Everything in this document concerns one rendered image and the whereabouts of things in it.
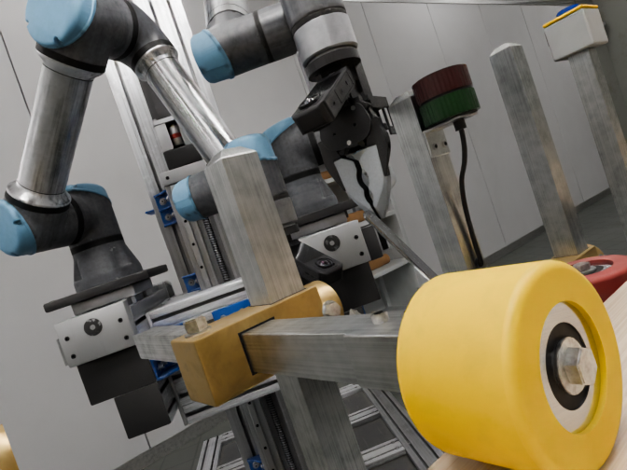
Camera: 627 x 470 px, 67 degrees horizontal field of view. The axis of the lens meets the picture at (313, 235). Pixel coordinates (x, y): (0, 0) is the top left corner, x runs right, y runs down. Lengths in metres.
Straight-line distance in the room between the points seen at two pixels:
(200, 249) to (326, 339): 0.97
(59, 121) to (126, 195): 2.15
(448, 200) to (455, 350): 0.38
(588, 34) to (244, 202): 0.74
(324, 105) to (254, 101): 3.22
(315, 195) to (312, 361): 0.84
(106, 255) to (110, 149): 2.08
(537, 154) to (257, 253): 0.50
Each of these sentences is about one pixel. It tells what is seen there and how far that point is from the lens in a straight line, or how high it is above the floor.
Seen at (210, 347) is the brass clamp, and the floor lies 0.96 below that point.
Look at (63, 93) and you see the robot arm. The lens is 1.00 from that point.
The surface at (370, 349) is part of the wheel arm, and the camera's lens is 0.24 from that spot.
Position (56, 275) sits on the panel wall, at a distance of 2.98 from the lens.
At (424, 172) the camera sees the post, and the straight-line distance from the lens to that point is 0.56.
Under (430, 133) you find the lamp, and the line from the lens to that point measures 0.56.
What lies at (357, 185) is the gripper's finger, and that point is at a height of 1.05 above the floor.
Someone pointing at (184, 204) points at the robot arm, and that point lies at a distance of 0.81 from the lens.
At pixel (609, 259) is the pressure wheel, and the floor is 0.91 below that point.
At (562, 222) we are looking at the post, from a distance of 0.78.
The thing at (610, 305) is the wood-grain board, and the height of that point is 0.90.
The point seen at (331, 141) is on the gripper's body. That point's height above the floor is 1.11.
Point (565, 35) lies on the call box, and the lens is 1.01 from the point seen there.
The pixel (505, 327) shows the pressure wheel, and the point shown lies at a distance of 0.18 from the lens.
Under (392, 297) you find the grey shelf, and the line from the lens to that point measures 4.00.
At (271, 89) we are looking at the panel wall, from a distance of 3.86.
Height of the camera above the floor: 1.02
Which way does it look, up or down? 2 degrees down
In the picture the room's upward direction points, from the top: 19 degrees counter-clockwise
